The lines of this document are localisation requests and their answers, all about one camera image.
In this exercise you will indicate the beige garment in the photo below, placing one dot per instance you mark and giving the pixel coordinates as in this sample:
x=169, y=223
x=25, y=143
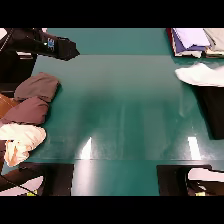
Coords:
x=215, y=38

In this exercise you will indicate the cream garment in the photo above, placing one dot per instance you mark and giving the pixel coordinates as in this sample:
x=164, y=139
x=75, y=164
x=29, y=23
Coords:
x=21, y=138

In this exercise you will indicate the maroon garment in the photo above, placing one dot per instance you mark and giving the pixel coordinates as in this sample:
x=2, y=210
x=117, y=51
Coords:
x=28, y=111

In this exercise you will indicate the lavender garment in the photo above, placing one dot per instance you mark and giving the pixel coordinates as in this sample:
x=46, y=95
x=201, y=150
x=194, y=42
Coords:
x=191, y=38

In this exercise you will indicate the orange-brown garment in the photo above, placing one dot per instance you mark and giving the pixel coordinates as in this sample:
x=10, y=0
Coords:
x=6, y=105

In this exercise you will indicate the grey-brown garment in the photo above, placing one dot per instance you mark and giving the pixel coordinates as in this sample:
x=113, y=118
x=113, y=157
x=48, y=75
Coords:
x=36, y=86

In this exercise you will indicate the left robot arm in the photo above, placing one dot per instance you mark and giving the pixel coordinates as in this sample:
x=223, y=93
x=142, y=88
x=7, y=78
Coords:
x=30, y=41

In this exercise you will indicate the white T-shirt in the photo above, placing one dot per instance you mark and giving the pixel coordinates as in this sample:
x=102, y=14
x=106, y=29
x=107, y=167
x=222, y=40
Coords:
x=200, y=75

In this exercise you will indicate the red garment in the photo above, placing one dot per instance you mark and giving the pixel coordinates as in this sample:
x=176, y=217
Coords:
x=170, y=40

